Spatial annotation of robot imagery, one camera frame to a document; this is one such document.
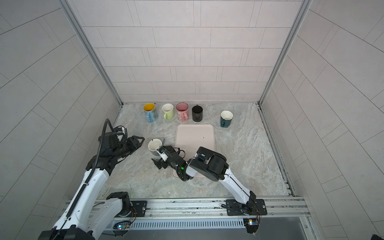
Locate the beige rectangular tray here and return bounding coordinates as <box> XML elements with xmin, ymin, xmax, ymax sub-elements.
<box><xmin>174</xmin><ymin>124</ymin><xmax>216</xmax><ymax>162</ymax></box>

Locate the dark green mug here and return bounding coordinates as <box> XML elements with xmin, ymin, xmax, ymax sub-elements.
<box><xmin>220</xmin><ymin>111</ymin><xmax>234</xmax><ymax>128</ymax></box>

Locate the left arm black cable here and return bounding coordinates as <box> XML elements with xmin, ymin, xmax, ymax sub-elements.
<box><xmin>59</xmin><ymin>118</ymin><xmax>129</xmax><ymax>235</ymax></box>

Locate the aluminium mounting rail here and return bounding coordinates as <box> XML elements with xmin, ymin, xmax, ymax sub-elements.
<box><xmin>56</xmin><ymin>196</ymin><xmax>313</xmax><ymax>223</ymax></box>

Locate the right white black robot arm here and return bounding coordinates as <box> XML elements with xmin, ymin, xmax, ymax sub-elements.
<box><xmin>152</xmin><ymin>146</ymin><xmax>261</xmax><ymax>216</ymax></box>

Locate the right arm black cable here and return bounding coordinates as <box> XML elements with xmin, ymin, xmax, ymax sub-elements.
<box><xmin>173</xmin><ymin>148</ymin><xmax>259</xmax><ymax>211</ymax></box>

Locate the controller circuit board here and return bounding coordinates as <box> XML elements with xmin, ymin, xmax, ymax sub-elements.
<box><xmin>243</xmin><ymin>219</ymin><xmax>260</xmax><ymax>234</ymax></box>
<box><xmin>113</xmin><ymin>221</ymin><xmax>132</xmax><ymax>237</ymax></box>

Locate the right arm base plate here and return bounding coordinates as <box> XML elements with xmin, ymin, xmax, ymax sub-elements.
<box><xmin>222</xmin><ymin>199</ymin><xmax>268</xmax><ymax>216</ymax></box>

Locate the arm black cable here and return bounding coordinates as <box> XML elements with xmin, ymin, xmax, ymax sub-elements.
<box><xmin>59</xmin><ymin>118</ymin><xmax>129</xmax><ymax>235</ymax></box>
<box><xmin>173</xmin><ymin>148</ymin><xmax>259</xmax><ymax>211</ymax></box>

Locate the pink mug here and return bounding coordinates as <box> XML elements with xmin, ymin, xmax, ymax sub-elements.
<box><xmin>176</xmin><ymin>103</ymin><xmax>189</xmax><ymax>122</ymax></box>

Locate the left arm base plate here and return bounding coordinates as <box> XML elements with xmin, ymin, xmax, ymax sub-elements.
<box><xmin>117</xmin><ymin>201</ymin><xmax>148</xmax><ymax>219</ymax></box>

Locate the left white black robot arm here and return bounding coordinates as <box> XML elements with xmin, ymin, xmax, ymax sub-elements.
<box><xmin>39</xmin><ymin>127</ymin><xmax>145</xmax><ymax>240</ymax></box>

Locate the right controller circuit board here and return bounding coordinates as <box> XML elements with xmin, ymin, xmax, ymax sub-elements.
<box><xmin>243</xmin><ymin>219</ymin><xmax>260</xmax><ymax>234</ymax></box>

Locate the blue butterfly mug yellow inside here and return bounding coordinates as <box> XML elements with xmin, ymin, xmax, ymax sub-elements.
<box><xmin>143</xmin><ymin>103</ymin><xmax>158</xmax><ymax>123</ymax></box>

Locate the black mug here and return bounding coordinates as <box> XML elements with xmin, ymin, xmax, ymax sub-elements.
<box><xmin>192</xmin><ymin>105</ymin><xmax>203</xmax><ymax>122</ymax></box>

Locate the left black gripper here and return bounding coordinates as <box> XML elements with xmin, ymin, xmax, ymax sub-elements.
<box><xmin>112</xmin><ymin>135</ymin><xmax>146</xmax><ymax>160</ymax></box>

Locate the light green mug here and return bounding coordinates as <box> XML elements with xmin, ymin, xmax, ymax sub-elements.
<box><xmin>162</xmin><ymin>103</ymin><xmax>174</xmax><ymax>120</ymax></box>

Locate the left controller circuit board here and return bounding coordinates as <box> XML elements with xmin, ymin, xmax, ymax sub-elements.
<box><xmin>113</xmin><ymin>221</ymin><xmax>132</xmax><ymax>237</ymax></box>

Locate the grey mug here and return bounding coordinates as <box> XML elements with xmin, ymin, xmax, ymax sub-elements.
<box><xmin>148</xmin><ymin>139</ymin><xmax>163</xmax><ymax>156</ymax></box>

